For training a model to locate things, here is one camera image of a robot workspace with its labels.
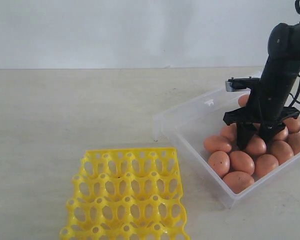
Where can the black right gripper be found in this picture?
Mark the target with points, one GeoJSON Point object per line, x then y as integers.
{"type": "Point", "coordinates": [266, 103]}

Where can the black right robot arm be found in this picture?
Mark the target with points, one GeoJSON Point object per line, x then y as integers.
{"type": "Point", "coordinates": [283, 43]}

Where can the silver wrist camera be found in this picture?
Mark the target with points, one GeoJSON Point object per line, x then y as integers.
{"type": "Point", "coordinates": [241, 84]}

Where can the clear plastic bin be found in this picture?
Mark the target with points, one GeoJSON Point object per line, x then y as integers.
{"type": "Point", "coordinates": [187, 125]}

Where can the yellow plastic egg tray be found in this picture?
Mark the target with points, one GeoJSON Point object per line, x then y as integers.
{"type": "Point", "coordinates": [127, 194]}

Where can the brown egg front bottom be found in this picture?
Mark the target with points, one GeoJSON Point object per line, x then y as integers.
{"type": "Point", "coordinates": [238, 181]}

